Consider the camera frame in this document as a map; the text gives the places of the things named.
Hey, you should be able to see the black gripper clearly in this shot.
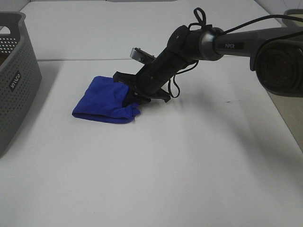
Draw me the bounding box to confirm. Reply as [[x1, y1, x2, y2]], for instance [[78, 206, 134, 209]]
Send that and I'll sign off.
[[113, 51, 184, 105]]

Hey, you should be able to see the blue towel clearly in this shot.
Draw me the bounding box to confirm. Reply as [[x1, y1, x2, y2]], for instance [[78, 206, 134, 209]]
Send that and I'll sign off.
[[72, 76, 140, 124]]

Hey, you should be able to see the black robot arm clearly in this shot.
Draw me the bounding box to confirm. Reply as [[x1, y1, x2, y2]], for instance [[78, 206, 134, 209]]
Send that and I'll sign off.
[[113, 26, 303, 106]]

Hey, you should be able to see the grey perforated plastic basket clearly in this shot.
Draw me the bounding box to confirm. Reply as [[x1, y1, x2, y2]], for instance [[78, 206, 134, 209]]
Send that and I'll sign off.
[[0, 11, 42, 155]]

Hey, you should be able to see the beige storage box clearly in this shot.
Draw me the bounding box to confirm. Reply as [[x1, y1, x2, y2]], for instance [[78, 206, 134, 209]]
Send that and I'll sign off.
[[267, 9, 303, 152]]

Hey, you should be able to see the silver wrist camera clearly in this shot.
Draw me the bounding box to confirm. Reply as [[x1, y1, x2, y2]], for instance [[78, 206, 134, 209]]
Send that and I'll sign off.
[[130, 47, 156, 65]]

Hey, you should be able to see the black cable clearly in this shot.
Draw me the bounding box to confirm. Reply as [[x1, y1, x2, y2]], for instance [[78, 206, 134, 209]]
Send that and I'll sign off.
[[167, 8, 303, 98]]

